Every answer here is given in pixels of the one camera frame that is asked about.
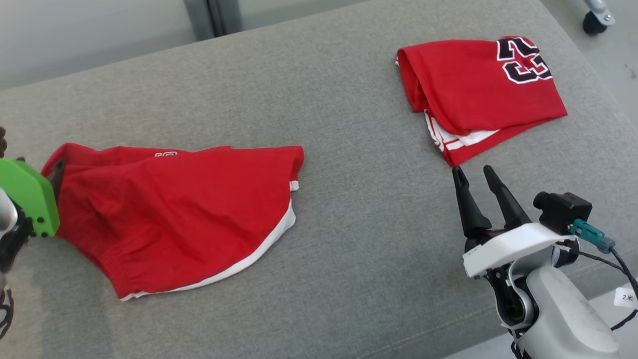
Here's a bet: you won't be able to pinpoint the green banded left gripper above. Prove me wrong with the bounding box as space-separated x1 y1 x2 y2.
0 158 66 238

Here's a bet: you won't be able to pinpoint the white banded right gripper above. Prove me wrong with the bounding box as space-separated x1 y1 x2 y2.
452 165 581 326

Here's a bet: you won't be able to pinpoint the red shorts white trim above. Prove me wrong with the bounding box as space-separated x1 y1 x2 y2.
41 143 305 302

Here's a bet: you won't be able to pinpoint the red jersey white sleeves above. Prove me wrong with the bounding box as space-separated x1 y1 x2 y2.
396 35 568 168

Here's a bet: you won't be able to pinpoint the teal right camera connector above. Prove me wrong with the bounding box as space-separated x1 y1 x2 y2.
569 219 617 254

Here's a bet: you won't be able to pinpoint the black left camera cable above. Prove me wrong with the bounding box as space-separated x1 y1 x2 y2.
0 285 14 341

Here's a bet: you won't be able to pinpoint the white printed cable label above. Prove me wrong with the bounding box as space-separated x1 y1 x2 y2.
614 287 638 310

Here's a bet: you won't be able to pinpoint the grey partition post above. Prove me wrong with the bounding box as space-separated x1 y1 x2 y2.
183 0 216 41
207 0 244 36

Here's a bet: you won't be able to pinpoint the black caster grey bracket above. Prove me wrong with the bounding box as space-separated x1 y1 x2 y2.
581 0 617 36

